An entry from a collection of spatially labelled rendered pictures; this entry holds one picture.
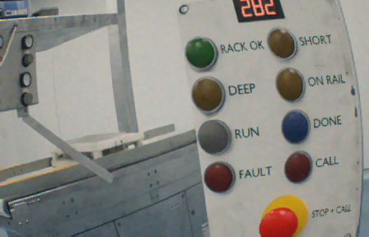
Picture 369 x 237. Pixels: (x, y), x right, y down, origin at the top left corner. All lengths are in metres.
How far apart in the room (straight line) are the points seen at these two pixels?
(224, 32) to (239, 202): 0.15
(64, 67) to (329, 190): 5.15
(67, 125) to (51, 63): 0.82
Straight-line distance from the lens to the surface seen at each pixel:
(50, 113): 5.71
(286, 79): 0.39
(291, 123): 0.39
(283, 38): 0.39
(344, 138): 0.39
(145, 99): 4.75
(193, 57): 0.42
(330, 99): 0.39
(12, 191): 1.03
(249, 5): 0.41
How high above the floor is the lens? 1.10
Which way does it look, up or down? 3 degrees down
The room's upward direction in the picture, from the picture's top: 9 degrees counter-clockwise
